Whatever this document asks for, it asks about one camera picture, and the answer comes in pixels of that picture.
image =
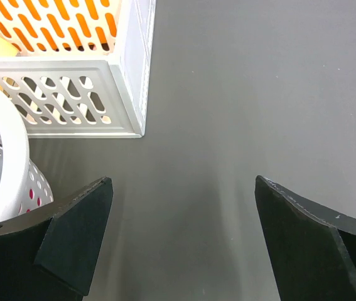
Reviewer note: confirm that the white perforated file organizer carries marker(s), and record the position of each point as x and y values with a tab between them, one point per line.
72	96

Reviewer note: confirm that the white oval laundry basket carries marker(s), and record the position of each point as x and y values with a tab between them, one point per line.
23	187

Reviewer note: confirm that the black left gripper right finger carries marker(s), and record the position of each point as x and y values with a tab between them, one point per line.
312	248

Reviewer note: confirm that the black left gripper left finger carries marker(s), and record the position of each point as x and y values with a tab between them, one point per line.
51	252

